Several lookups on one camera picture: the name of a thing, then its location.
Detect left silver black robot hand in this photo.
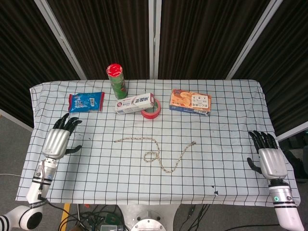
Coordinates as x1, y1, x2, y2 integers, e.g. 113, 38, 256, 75
41, 113, 83, 160

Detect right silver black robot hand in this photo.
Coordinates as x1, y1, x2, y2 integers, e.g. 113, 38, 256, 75
247, 130, 289, 180

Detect beige braided rope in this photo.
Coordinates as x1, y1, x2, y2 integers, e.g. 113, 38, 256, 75
114, 137, 197, 173

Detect dark floor equipment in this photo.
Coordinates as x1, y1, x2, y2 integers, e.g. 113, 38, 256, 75
280, 129, 308, 185

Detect blue snack packet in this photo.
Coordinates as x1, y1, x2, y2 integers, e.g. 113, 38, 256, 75
68, 91, 105, 113

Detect white black checkered tablecloth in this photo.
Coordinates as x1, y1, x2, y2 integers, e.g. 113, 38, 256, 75
15, 79, 301, 207

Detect green chips can red lid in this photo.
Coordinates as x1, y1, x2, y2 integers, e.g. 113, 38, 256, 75
106, 63, 128, 100

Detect dark ribbed partition panel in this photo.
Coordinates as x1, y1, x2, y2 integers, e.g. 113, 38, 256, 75
0, 0, 81, 128
47, 0, 150, 80
232, 0, 308, 137
158, 0, 271, 80

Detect white toothpaste box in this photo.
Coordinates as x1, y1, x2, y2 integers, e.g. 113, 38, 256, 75
115, 92, 155, 115

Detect green circuit board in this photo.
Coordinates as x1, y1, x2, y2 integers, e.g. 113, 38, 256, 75
105, 213, 121, 225

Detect red tape roll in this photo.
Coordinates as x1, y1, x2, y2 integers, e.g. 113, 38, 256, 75
141, 98, 162, 119

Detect orange biscuit box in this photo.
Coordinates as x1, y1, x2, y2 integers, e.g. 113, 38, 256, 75
169, 89, 212, 116

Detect grey round metal flange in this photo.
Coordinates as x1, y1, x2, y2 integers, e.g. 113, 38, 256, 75
131, 218, 168, 231

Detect white metal frame bar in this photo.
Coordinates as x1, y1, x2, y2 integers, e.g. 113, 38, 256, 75
226, 0, 283, 80
33, 0, 87, 80
0, 108, 34, 132
148, 0, 161, 79
276, 126, 308, 142

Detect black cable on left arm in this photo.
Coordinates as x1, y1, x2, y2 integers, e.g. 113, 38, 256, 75
37, 160, 52, 202

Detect black floor cable bundle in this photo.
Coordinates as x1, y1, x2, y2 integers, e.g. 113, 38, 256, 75
59, 204, 130, 231

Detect black floor cables with plugs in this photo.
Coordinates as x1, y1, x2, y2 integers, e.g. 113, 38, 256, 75
184, 204, 211, 228

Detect white robot torso pedestal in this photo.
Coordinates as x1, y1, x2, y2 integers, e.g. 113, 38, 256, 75
116, 204, 181, 231

